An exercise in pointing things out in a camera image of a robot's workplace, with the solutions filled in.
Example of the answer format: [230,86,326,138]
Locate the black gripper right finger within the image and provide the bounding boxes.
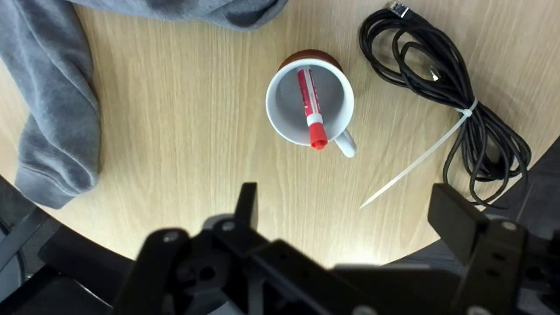
[428,184,489,263]

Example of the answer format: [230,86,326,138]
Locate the red marker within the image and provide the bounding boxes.
[298,68,328,151]

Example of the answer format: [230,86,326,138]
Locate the white zip tie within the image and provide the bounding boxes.
[359,98,480,210]

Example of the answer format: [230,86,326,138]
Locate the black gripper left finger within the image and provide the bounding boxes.
[233,182,258,233]

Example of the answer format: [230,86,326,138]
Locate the red white mug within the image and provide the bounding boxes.
[265,49,358,158]

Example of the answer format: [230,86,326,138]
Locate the black coiled cable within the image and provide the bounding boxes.
[358,0,534,208]

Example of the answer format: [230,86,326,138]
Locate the grey sweatshirt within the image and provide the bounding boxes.
[0,0,289,210]

